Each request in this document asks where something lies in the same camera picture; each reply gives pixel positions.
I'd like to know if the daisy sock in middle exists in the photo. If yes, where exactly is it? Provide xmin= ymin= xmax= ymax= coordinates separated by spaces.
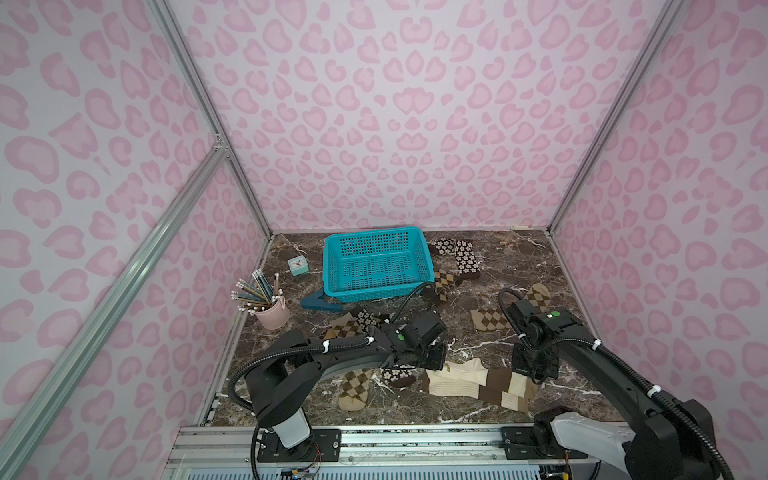
xmin=351 ymin=307 xmax=416 ymax=389

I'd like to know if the cream brown striped sock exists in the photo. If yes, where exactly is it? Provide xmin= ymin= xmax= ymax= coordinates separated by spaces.
xmin=422 ymin=376 xmax=529 ymax=413
xmin=426 ymin=358 xmax=537 ymax=400

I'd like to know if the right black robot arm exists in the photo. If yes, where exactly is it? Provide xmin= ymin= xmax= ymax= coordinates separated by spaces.
xmin=498 ymin=288 xmax=734 ymax=479

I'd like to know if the teal plastic basket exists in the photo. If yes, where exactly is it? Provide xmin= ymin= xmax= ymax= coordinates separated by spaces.
xmin=323 ymin=227 xmax=435 ymax=303

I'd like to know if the daisy sock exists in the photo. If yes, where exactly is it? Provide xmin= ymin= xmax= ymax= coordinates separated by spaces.
xmin=351 ymin=307 xmax=416 ymax=389
xmin=429 ymin=238 xmax=481 ymax=280

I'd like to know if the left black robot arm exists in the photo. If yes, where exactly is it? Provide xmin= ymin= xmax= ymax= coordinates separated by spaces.
xmin=227 ymin=281 xmax=447 ymax=456

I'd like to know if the tan argyle sock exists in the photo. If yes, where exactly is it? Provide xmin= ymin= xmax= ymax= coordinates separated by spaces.
xmin=323 ymin=307 xmax=379 ymax=412
xmin=470 ymin=283 xmax=551 ymax=332

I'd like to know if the tan argyle sock right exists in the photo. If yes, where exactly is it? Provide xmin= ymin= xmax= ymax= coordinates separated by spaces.
xmin=470 ymin=283 xmax=551 ymax=332

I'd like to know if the tan argyle sock left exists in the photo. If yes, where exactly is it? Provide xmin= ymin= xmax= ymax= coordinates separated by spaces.
xmin=323 ymin=307 xmax=379 ymax=412

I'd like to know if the daisy sock at back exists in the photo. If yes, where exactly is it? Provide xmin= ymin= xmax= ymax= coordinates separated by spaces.
xmin=429 ymin=238 xmax=481 ymax=280

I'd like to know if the dark brown argyle sock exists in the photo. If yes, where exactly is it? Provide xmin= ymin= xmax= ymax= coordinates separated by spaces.
xmin=422 ymin=269 xmax=463 ymax=305

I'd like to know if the aluminium front rail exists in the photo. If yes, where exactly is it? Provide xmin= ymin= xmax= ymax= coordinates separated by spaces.
xmin=161 ymin=423 xmax=628 ymax=479

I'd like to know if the small teal clock cube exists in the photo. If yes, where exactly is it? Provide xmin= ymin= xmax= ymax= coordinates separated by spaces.
xmin=287 ymin=255 xmax=310 ymax=277

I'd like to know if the bundle of pencils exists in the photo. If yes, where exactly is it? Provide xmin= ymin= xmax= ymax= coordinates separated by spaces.
xmin=230 ymin=269 xmax=284 ymax=315

